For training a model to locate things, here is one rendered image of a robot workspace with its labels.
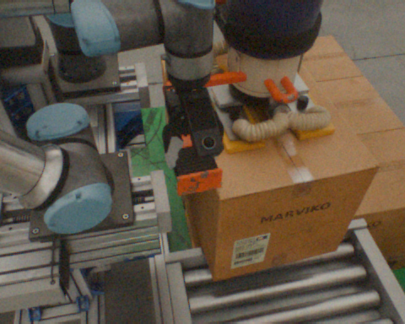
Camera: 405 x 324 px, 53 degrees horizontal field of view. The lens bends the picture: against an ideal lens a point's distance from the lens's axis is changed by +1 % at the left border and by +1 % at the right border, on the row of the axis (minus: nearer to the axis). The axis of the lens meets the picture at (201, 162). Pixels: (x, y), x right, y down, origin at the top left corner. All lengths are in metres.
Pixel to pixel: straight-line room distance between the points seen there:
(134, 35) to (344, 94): 1.65
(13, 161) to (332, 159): 0.70
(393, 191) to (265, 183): 0.88
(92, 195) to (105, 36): 0.27
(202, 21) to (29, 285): 0.68
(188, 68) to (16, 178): 0.31
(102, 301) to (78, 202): 1.07
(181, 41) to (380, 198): 1.25
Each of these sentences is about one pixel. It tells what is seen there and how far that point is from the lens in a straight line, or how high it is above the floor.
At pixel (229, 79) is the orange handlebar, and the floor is 1.20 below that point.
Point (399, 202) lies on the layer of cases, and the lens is 1.71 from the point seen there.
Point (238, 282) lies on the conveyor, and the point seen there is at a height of 0.49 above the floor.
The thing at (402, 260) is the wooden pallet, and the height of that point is 0.09.
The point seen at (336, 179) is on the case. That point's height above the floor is 1.05.
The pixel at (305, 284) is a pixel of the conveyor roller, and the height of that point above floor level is 0.54.
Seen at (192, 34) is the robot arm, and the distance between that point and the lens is 0.59.
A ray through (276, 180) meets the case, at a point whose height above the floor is 1.06.
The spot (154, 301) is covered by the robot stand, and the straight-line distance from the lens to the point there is 1.70.
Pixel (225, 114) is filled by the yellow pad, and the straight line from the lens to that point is 1.06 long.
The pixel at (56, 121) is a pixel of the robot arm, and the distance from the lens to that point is 0.81.
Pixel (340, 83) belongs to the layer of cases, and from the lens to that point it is 2.19.
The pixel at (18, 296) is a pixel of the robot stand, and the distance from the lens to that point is 1.00.
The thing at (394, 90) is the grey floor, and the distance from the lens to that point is 3.22.
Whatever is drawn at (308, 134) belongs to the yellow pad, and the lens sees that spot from 1.05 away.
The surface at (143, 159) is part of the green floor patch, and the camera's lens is 2.45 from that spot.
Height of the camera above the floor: 1.78
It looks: 48 degrees down
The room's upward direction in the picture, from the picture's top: straight up
